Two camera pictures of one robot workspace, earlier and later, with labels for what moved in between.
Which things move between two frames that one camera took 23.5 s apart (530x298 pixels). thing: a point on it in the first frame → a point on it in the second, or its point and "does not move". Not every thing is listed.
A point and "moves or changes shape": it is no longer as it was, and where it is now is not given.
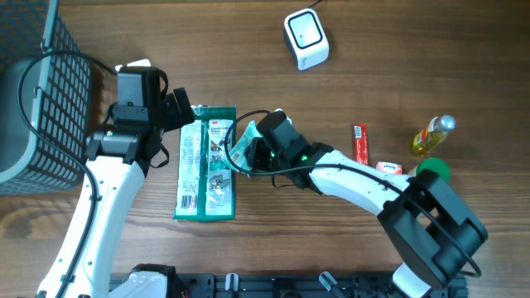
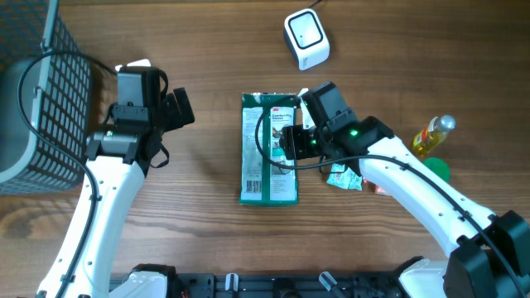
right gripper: (256, 157) → (294, 144)
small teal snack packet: (237, 156) moves or changes shape
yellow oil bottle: (429, 136) does not move
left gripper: (178, 109) does not move
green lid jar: (433, 164) does not move
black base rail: (297, 285) does not move
